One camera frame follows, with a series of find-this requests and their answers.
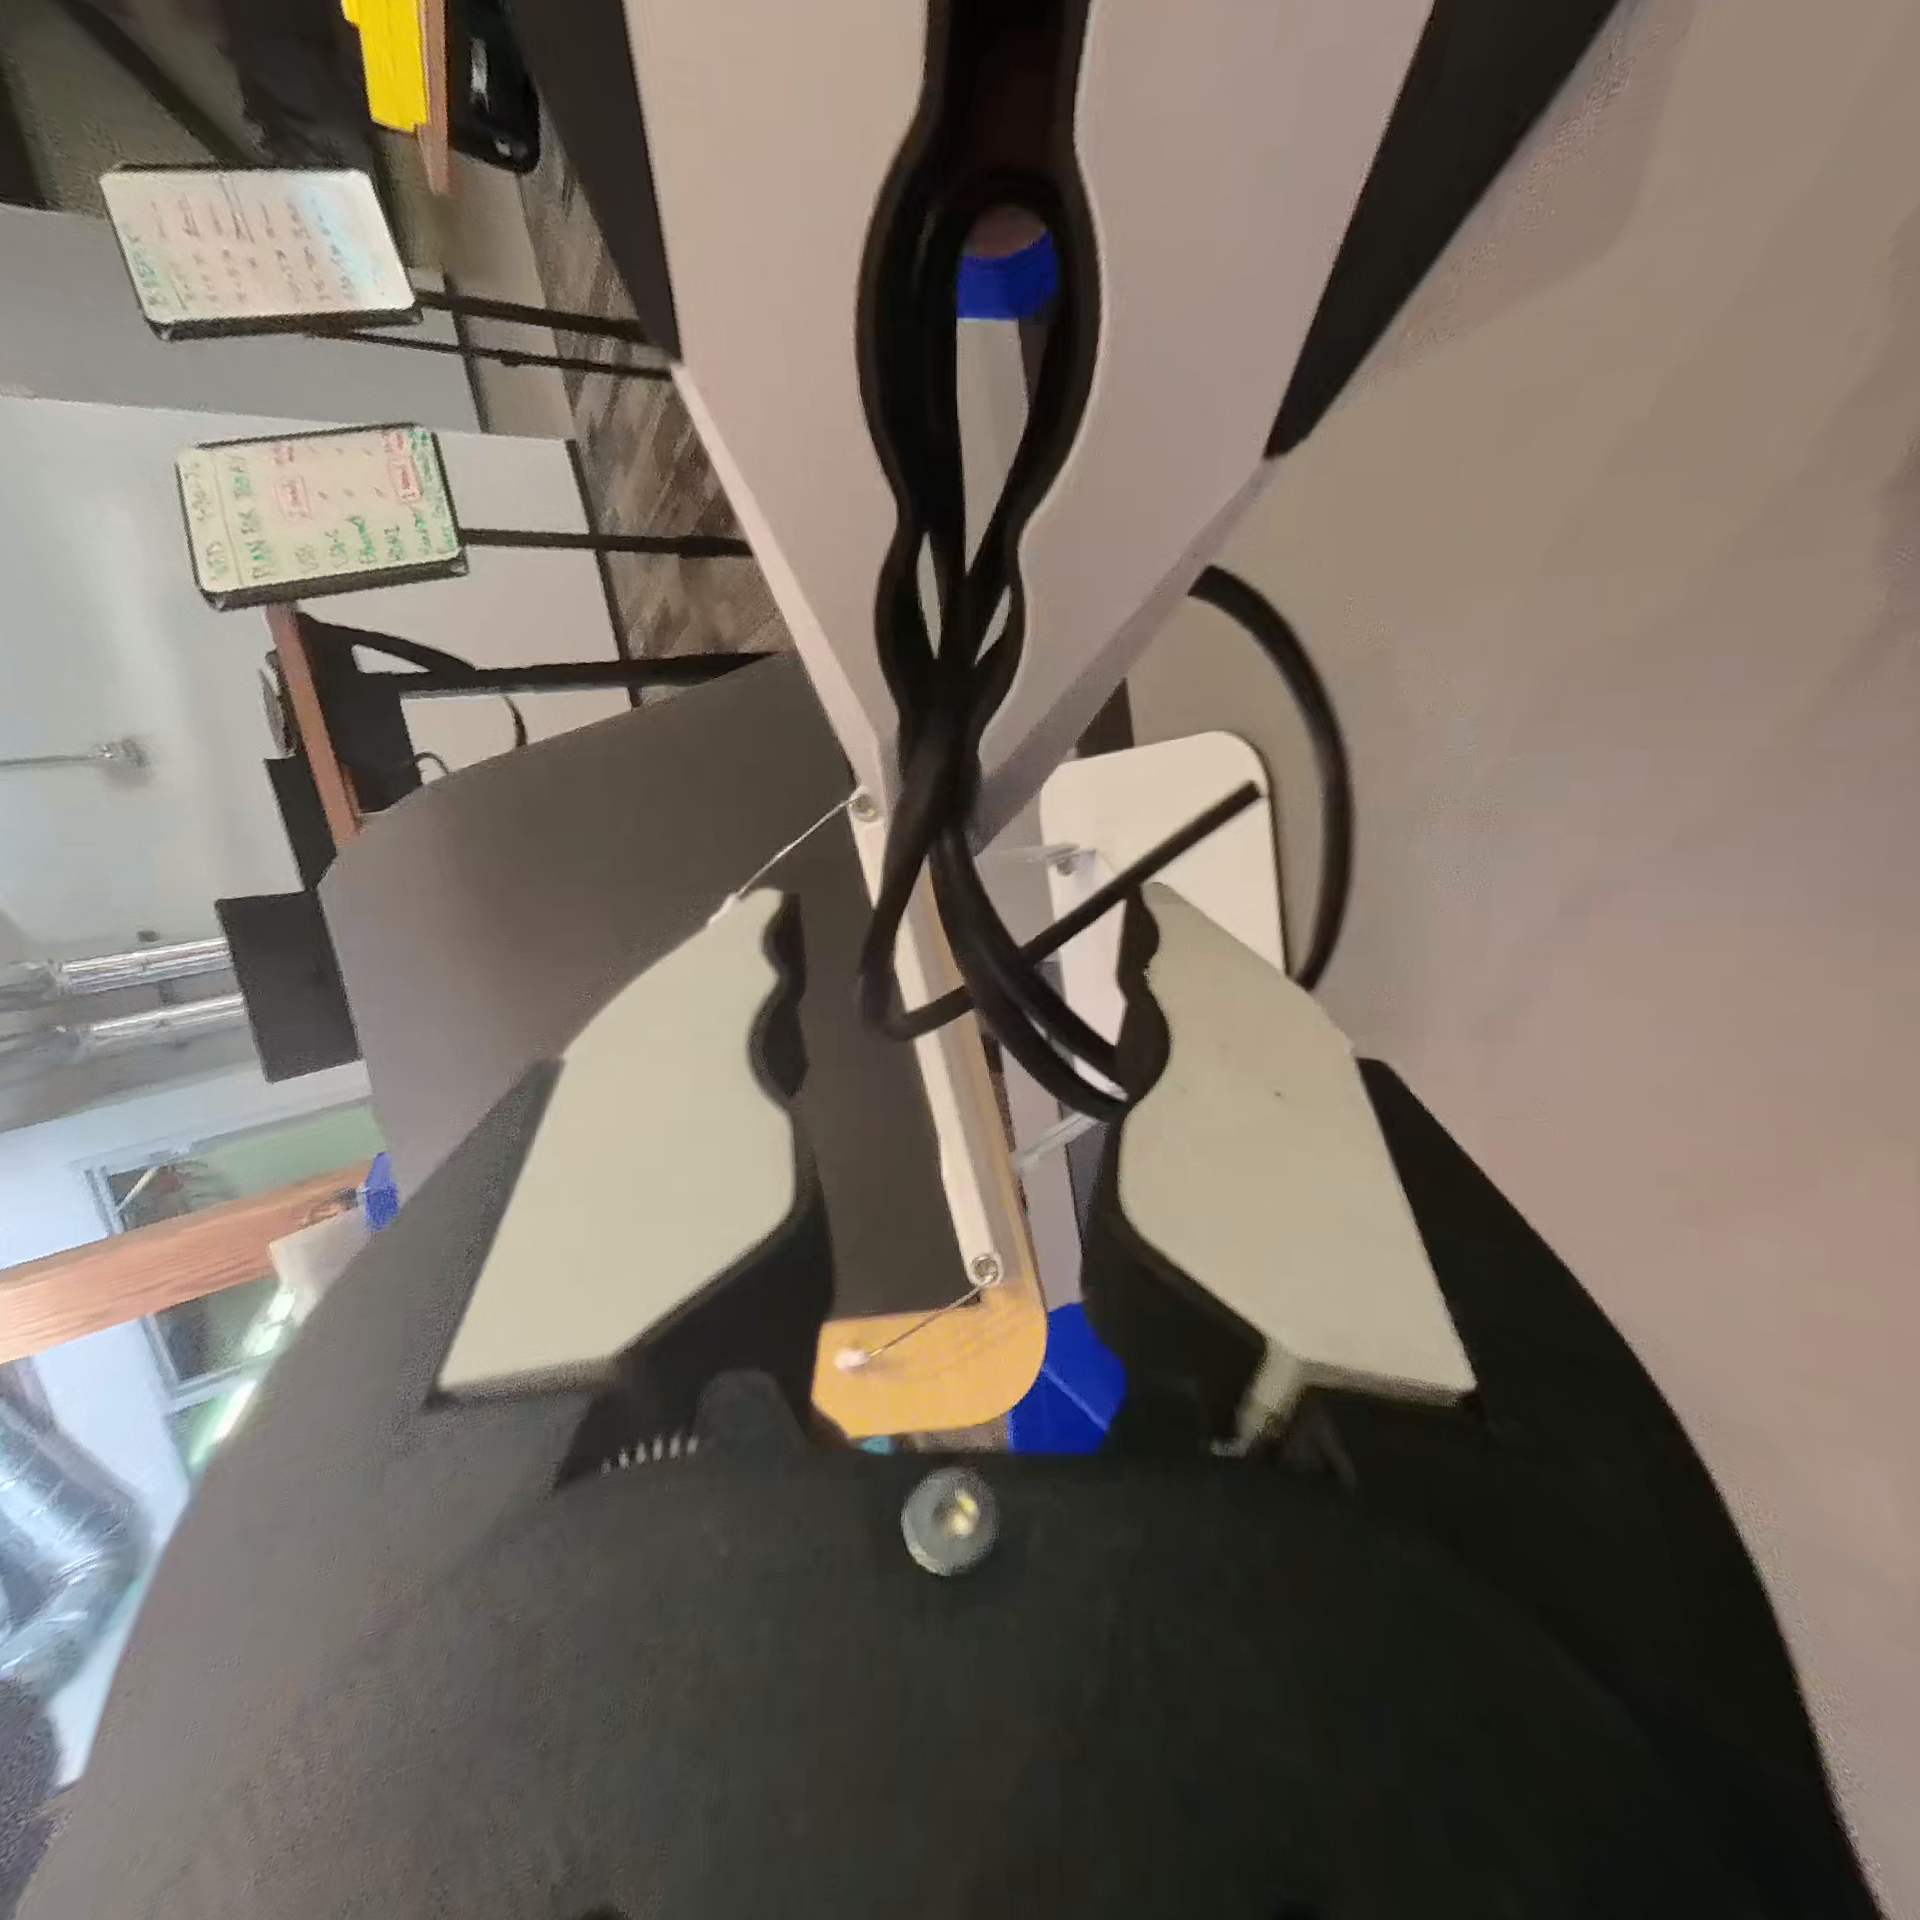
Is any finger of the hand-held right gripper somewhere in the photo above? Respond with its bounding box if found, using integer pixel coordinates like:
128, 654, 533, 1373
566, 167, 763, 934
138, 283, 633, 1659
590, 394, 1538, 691
970, 0, 1442, 848
616, 0, 939, 805

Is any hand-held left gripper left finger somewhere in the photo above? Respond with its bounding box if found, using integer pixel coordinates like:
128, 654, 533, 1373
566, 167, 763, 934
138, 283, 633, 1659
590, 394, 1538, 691
441, 894, 820, 1400

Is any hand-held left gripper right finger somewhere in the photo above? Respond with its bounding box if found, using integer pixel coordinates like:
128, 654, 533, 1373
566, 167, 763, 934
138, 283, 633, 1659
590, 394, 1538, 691
1081, 885, 1481, 1407

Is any thick black cable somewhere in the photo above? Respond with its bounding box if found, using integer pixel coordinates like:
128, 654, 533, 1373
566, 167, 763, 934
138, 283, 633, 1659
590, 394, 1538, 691
856, 165, 1352, 1130

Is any black whiteboard stand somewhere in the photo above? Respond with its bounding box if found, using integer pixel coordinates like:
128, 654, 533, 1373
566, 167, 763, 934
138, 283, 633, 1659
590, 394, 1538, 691
451, 525, 751, 571
406, 286, 677, 350

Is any black wood-rimmed board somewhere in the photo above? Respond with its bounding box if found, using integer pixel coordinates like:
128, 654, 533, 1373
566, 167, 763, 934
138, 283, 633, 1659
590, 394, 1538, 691
316, 647, 1051, 1443

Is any yellow bin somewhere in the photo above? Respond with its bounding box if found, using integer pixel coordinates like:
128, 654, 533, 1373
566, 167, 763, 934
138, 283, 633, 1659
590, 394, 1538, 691
337, 0, 446, 127

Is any whiteboard with green writing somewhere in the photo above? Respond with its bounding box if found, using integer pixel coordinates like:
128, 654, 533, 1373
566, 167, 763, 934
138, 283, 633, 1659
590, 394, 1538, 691
100, 165, 417, 337
175, 426, 466, 610

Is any thin wire with white tip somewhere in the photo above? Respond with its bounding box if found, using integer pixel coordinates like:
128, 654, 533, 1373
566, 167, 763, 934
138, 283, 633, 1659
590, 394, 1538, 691
836, 1261, 1008, 1376
720, 796, 884, 901

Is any silver ventilation duct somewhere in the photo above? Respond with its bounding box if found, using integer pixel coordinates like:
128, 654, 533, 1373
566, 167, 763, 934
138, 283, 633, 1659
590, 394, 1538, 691
0, 1396, 153, 1699

